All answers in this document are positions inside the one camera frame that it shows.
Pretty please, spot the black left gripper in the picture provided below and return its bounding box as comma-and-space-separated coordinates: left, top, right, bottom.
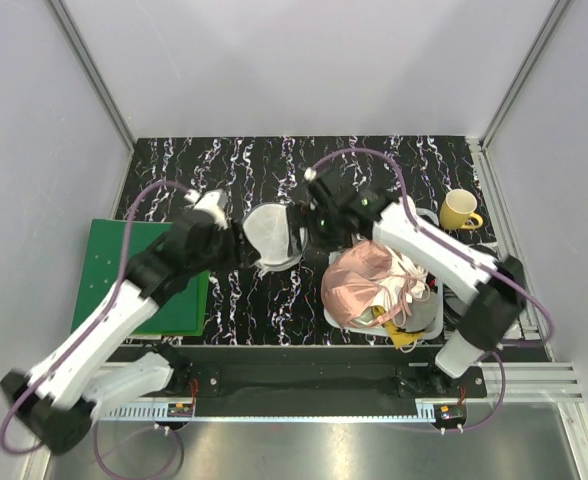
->
188, 217, 260, 276

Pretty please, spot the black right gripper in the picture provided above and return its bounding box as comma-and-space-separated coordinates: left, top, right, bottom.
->
286, 202, 353, 258

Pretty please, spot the white mesh laundry bag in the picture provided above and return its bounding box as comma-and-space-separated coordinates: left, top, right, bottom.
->
242, 202, 307, 275

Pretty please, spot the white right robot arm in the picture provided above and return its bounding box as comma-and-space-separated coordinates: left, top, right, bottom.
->
303, 168, 526, 397

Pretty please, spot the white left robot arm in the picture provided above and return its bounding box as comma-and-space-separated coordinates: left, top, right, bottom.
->
0, 189, 256, 455

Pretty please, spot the pink satin bra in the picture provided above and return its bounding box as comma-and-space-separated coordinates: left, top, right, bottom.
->
321, 241, 410, 328

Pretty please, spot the white bra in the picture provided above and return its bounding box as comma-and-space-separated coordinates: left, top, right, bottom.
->
372, 248, 430, 310

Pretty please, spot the white laundry basket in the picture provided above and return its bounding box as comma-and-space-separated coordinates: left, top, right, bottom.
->
323, 204, 450, 344

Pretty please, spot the green binder folder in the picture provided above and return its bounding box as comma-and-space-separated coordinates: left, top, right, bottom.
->
71, 219, 209, 341

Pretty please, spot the black marbled table mat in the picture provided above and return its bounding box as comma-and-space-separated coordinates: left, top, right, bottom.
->
115, 135, 482, 346

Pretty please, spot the yellow mug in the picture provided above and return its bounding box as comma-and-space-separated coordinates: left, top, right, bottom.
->
439, 189, 484, 230

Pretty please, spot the grey cloth item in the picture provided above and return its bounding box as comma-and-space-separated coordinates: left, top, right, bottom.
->
404, 292, 439, 333

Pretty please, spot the yellow cloth item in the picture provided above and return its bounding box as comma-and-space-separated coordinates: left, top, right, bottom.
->
380, 308, 424, 353

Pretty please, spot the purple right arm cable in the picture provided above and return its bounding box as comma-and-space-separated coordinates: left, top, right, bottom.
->
311, 148, 558, 434

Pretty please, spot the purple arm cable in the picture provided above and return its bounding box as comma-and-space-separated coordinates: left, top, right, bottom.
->
311, 148, 558, 434
0, 179, 195, 479

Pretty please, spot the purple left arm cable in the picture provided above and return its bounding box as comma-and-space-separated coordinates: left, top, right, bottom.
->
0, 179, 195, 479

